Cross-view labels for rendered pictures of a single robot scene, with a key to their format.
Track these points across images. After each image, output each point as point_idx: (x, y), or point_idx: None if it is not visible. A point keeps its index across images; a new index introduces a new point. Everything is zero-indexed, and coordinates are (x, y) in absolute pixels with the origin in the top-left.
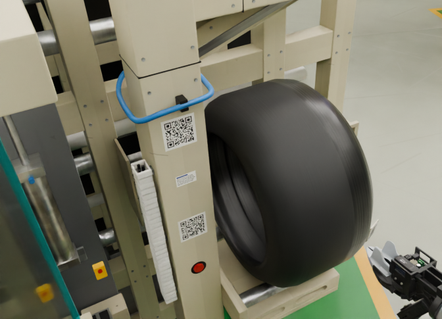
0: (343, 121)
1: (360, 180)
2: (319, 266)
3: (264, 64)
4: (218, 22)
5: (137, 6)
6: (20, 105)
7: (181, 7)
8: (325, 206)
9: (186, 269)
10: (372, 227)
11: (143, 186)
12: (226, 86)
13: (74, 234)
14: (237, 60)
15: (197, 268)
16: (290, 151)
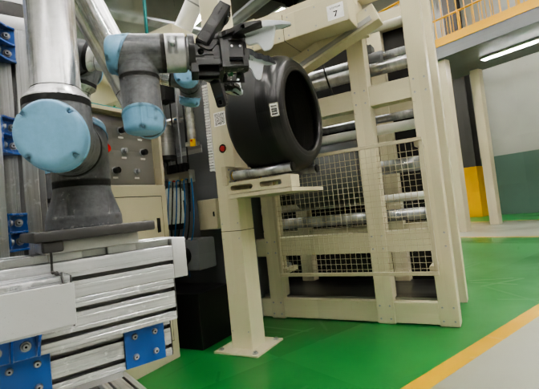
0: (277, 57)
1: (262, 73)
2: (238, 121)
3: (352, 99)
4: (294, 59)
5: (203, 18)
6: None
7: None
8: (241, 83)
9: (216, 147)
10: (269, 103)
11: (203, 91)
12: (327, 114)
13: (208, 148)
14: (334, 96)
15: (220, 147)
16: None
